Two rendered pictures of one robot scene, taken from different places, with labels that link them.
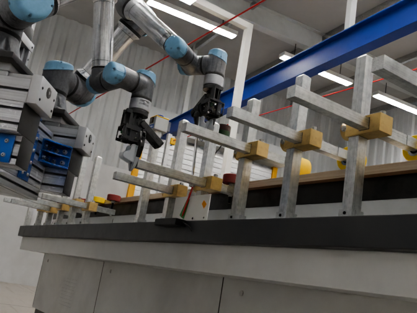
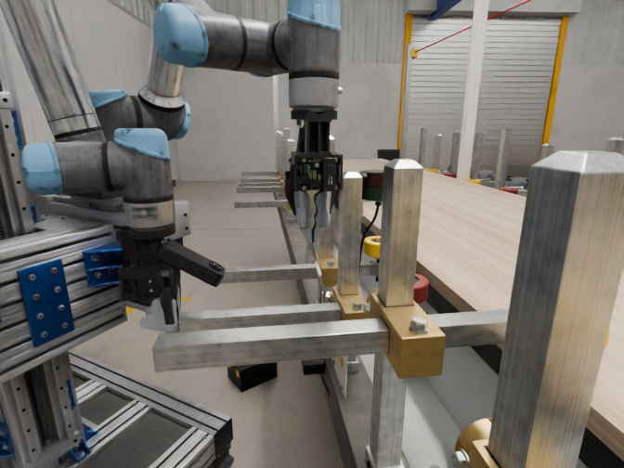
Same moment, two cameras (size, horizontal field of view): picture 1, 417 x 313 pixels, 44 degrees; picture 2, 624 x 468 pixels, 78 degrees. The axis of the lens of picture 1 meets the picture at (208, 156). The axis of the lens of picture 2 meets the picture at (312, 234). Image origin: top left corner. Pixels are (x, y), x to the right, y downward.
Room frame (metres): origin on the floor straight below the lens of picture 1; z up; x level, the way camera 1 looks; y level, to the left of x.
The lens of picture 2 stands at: (1.29, -0.21, 1.19)
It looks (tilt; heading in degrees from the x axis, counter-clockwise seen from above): 16 degrees down; 23
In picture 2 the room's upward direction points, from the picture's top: straight up
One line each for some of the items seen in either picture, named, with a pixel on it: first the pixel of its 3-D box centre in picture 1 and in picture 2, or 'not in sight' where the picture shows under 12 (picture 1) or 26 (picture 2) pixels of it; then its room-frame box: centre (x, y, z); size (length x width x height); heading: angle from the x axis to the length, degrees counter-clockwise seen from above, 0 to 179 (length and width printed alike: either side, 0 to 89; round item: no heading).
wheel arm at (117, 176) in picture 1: (162, 188); (302, 272); (2.11, 0.17, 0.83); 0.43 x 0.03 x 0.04; 121
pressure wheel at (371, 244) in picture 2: not in sight; (379, 260); (2.21, 0.00, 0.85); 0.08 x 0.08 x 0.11
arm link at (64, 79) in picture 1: (58, 77); (107, 116); (2.03, 0.67, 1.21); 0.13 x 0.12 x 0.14; 154
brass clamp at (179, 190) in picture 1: (174, 192); (327, 267); (2.16, 0.12, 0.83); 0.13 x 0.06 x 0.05; 31
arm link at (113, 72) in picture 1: (118, 77); (74, 166); (1.69, 0.36, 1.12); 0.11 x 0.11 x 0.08; 42
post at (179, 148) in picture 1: (175, 172); (325, 232); (2.17, 0.13, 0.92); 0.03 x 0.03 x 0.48; 31
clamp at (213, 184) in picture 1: (207, 185); (351, 307); (1.94, -0.01, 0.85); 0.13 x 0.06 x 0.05; 31
